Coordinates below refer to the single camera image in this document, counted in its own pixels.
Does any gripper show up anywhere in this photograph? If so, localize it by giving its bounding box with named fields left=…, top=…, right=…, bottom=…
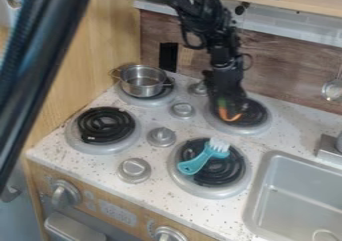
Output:
left=201, top=62, right=250, bottom=103

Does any orange toy carrot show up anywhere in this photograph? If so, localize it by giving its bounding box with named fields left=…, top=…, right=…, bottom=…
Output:
left=216, top=97, right=245, bottom=123

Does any blue dish brush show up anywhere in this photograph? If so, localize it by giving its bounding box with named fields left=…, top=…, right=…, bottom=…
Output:
left=176, top=137, right=233, bottom=177

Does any silver pot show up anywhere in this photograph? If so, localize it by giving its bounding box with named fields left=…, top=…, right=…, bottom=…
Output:
left=108, top=64, right=177, bottom=99

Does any tap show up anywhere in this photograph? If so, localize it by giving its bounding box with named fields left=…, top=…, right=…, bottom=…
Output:
left=312, top=130, right=342, bottom=160

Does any toy stove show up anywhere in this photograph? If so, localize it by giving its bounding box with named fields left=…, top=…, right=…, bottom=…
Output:
left=64, top=63, right=274, bottom=200

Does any toy sink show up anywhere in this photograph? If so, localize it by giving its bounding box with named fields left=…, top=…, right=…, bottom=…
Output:
left=241, top=150, right=342, bottom=241

